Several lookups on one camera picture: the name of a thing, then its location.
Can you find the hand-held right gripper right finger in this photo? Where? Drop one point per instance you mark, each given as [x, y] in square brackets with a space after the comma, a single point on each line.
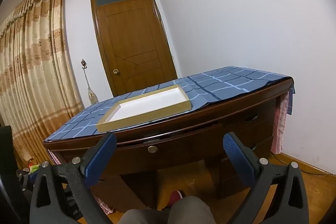
[237, 161]

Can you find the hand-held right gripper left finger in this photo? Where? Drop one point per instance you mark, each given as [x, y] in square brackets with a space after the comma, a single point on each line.
[101, 159]

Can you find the shallow tan tray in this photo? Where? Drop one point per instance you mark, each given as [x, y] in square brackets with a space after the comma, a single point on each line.
[147, 106]

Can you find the wooden side drawer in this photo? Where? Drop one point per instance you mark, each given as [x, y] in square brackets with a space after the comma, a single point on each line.
[246, 123]
[246, 146]

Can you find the green yellow toy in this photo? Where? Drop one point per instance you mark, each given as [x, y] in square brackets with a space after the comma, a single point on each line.
[33, 167]

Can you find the dark wooden desk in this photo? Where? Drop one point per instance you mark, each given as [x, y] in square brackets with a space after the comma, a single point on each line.
[236, 104]

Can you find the curtain tieback tassel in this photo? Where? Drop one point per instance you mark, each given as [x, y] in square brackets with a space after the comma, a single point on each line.
[91, 95]

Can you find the person's right leg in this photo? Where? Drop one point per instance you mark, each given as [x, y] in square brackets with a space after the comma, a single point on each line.
[190, 209]

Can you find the person's leg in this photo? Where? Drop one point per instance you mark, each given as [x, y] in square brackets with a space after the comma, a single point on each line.
[141, 216]
[190, 209]

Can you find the person's left leg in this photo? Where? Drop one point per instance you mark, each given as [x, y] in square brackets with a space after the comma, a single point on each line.
[141, 216]

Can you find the red slipper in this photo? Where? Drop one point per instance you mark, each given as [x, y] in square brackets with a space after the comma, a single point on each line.
[175, 197]

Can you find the blue plaid tablecloth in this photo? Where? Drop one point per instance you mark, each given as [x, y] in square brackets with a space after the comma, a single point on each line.
[223, 85]

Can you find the beige patterned curtain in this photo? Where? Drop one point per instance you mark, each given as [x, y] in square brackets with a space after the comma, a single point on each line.
[31, 69]

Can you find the wooden door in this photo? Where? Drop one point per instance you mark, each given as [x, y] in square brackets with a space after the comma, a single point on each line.
[131, 43]

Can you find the metal wall hook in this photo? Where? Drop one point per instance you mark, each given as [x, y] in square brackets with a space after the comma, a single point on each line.
[83, 63]

